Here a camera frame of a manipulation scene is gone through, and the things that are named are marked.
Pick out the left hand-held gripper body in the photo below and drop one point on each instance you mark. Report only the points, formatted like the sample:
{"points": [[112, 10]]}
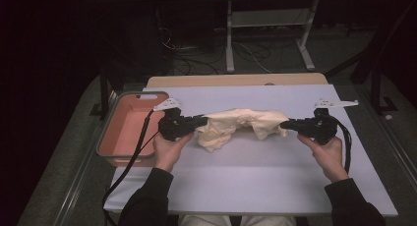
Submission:
{"points": [[175, 126]]}

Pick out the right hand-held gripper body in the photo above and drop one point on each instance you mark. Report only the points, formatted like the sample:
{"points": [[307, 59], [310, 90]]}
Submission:
{"points": [[318, 126]]}

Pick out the cream baby garment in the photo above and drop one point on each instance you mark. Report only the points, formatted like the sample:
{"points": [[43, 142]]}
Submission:
{"points": [[236, 124]]}

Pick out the pink plastic basket grey rim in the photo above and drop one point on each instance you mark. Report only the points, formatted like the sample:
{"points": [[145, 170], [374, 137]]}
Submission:
{"points": [[128, 131]]}

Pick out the person's left hand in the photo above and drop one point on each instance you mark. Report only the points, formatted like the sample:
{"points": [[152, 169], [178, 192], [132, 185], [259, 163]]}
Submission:
{"points": [[168, 152]]}

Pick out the person's right hand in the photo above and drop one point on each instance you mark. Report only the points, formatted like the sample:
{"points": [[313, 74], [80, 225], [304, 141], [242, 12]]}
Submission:
{"points": [[329, 157]]}

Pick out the black metal stand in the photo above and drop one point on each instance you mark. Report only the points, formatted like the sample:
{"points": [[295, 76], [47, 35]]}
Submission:
{"points": [[375, 91], [104, 88]]}

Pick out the small white floor object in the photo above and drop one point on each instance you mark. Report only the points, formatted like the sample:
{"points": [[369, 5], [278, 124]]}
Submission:
{"points": [[388, 117]]}

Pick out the white metal stand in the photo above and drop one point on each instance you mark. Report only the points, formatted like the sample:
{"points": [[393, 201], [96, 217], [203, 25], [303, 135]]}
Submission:
{"points": [[229, 39]]}

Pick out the person's legs light trousers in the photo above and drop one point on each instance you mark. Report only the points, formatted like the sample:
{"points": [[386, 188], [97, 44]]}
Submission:
{"points": [[209, 221]]}

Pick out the metal floor rail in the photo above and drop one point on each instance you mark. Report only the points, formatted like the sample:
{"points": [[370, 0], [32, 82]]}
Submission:
{"points": [[83, 168], [393, 144]]}

